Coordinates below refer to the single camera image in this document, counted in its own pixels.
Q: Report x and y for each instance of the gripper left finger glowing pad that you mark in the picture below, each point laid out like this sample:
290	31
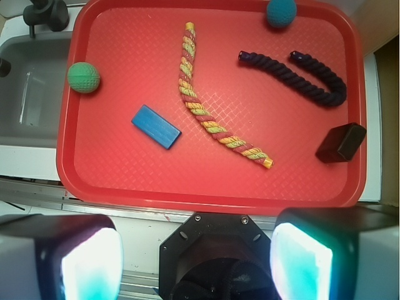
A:
60	257

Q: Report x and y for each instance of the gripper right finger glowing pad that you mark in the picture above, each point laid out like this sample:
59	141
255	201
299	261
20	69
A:
336	253

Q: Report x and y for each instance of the black box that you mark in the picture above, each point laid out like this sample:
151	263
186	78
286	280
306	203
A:
341	143

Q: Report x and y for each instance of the blue rectangular block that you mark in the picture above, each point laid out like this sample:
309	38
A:
156	127

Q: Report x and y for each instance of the grey toy sink basin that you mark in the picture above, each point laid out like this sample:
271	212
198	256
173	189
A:
32	92

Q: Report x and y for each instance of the green dimpled ball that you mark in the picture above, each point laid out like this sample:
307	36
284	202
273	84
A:
83	77

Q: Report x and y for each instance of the red plastic tray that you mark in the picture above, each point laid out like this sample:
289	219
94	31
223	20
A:
136	47

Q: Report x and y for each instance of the teal dimpled ball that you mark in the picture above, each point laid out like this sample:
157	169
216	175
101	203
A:
281	13

